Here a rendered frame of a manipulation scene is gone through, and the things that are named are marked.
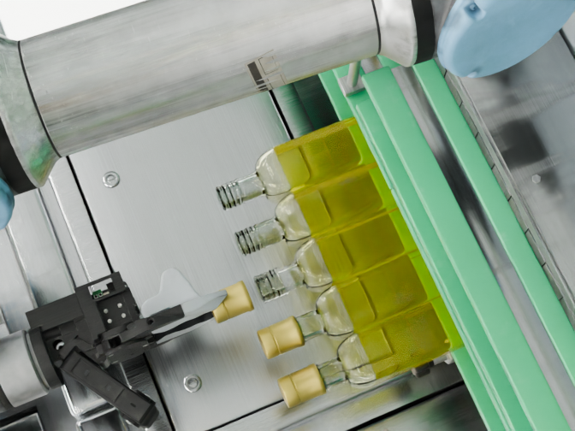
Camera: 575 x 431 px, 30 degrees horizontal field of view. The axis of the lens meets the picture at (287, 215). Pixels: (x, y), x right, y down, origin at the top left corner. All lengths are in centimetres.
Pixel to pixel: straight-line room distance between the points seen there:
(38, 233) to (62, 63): 67
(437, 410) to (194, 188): 41
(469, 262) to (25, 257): 57
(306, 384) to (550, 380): 26
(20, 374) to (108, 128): 48
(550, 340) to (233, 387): 41
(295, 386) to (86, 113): 52
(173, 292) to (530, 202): 39
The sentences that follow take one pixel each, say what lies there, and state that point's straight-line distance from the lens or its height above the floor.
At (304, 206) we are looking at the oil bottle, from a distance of 120.
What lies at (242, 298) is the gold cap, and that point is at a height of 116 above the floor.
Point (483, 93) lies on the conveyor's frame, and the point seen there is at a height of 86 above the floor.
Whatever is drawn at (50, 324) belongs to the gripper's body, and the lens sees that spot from 119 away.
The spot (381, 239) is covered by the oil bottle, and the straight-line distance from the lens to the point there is 119.
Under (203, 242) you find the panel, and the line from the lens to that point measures 135.
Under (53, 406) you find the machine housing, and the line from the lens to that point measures 135.
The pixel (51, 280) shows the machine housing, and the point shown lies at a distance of 136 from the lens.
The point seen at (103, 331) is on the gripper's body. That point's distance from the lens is 117.
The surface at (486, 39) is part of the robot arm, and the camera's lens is 76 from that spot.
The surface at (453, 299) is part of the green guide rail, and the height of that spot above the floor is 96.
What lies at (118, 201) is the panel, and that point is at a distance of 138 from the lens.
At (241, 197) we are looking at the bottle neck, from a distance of 122.
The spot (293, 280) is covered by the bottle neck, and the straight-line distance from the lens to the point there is 119.
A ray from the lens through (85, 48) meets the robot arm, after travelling 73.
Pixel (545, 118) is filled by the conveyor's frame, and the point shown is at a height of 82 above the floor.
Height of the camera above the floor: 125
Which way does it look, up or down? 8 degrees down
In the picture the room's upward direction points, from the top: 112 degrees counter-clockwise
